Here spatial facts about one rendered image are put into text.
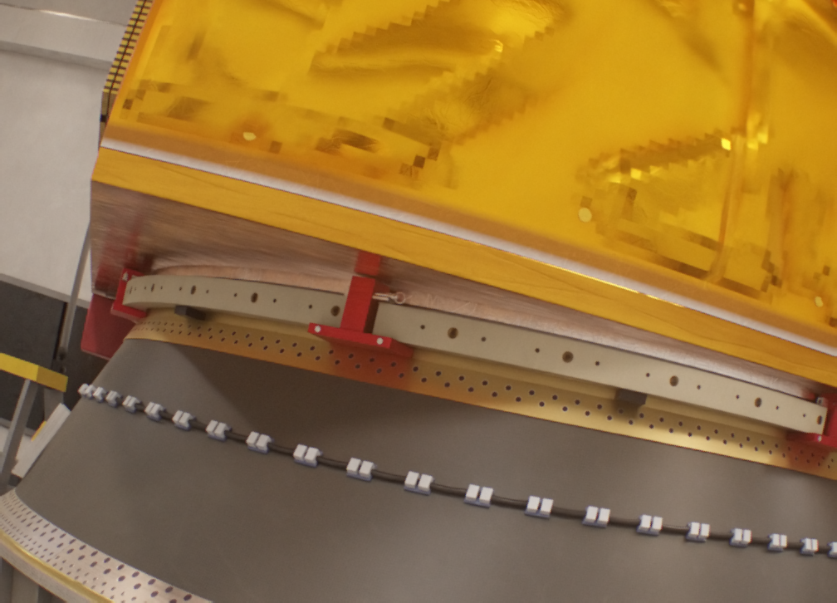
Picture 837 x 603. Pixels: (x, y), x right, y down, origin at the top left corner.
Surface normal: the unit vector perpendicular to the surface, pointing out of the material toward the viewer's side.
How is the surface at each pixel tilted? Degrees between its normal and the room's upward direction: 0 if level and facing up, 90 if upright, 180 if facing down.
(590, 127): 90
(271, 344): 62
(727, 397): 90
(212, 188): 90
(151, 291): 90
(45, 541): 43
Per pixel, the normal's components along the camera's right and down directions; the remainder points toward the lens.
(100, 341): 0.25, -0.08
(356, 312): -0.37, -0.22
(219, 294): -0.62, -0.25
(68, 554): -0.27, -0.88
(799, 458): 0.48, -0.48
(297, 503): -0.22, -0.64
